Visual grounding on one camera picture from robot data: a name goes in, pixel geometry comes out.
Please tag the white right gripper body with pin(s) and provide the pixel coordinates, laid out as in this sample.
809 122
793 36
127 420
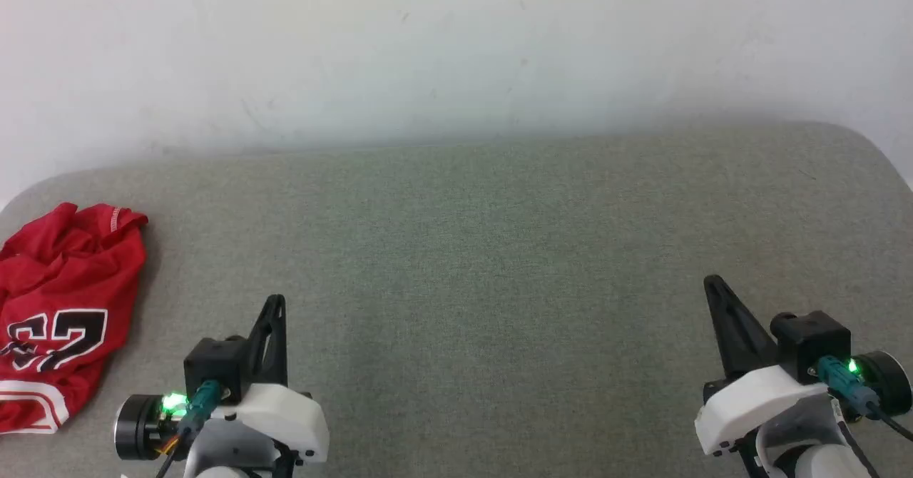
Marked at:
749 399

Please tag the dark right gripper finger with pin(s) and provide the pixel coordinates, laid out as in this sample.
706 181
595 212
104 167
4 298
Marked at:
749 342
724 335

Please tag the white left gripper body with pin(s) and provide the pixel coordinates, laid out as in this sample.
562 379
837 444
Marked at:
285 417

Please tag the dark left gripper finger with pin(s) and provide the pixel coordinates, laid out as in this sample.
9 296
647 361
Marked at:
258 353
280 349

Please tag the red basketball jersey white trim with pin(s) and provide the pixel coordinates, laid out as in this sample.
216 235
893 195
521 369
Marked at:
64 285

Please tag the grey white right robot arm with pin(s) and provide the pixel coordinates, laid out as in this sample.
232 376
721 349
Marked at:
888 382

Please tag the grey-green fabric sofa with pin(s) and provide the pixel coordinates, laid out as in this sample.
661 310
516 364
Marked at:
485 264

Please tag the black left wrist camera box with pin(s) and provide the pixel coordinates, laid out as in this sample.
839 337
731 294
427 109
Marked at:
214 360

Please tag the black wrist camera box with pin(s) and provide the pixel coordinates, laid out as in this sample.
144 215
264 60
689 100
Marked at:
214 360
813 339

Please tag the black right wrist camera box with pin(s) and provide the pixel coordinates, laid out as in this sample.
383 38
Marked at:
813 339

